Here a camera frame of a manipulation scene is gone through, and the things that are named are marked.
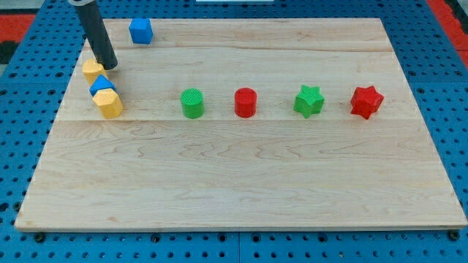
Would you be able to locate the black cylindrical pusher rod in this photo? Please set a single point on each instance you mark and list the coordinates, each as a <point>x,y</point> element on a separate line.
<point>95,31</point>

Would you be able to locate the yellow heart block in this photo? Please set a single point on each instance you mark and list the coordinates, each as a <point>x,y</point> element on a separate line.
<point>92,70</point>

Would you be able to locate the blue cube block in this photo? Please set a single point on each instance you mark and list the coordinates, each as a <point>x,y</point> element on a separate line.
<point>141,31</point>

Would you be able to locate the blue triangular block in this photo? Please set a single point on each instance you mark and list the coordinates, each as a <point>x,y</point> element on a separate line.
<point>101,83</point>

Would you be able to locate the yellow hexagon block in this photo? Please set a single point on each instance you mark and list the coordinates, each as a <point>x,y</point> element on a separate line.
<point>108,103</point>

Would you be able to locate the green cylinder block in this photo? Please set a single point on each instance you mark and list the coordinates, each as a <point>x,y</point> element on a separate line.
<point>192,103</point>

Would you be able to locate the red cylinder block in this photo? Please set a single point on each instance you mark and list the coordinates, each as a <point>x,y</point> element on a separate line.
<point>245,102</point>

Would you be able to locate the light wooden board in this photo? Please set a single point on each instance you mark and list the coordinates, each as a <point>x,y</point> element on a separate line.
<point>151,169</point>

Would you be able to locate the green star block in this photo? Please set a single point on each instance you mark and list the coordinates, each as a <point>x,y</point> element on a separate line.
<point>308,101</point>

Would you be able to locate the red star block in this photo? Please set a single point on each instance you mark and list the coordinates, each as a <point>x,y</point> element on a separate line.
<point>366,101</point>

